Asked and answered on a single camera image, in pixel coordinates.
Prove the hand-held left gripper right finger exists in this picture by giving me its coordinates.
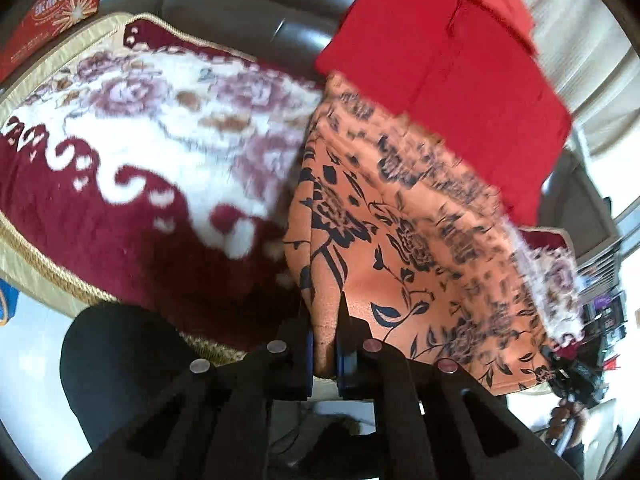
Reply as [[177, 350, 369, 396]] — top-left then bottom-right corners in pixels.
[[336, 292, 583, 480]]

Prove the orange floral cloth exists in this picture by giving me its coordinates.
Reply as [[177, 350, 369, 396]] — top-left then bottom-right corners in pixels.
[[282, 72, 563, 396]]

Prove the red cardboard box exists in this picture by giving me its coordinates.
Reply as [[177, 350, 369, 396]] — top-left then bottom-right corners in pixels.
[[0, 0, 108, 83]]

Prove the person's leg in black pants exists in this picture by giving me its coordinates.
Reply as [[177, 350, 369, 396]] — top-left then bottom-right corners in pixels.
[[60, 305, 201, 461]]

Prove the maroon and white floral blanket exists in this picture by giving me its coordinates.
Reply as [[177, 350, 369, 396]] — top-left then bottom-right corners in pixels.
[[0, 12, 586, 366]]

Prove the dark cluttered shelf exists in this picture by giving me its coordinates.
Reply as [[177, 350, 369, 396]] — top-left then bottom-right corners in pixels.
[[575, 260, 627, 353]]

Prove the white curtain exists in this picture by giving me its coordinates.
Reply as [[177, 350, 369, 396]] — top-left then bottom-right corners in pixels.
[[495, 0, 636, 156]]

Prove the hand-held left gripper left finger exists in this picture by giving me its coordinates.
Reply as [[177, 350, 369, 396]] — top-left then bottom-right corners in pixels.
[[62, 305, 316, 480]]

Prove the person's right hand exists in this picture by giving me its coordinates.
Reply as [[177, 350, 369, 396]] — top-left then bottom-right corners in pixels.
[[547, 400, 588, 456]]

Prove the red folded cloth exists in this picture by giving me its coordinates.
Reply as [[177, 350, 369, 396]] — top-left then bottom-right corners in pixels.
[[315, 0, 573, 226]]

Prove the blue object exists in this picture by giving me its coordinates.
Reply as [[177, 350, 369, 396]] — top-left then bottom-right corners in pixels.
[[0, 280, 18, 326]]

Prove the dark leather sofa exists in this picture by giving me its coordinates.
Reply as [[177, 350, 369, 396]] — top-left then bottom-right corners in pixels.
[[160, 0, 621, 266]]

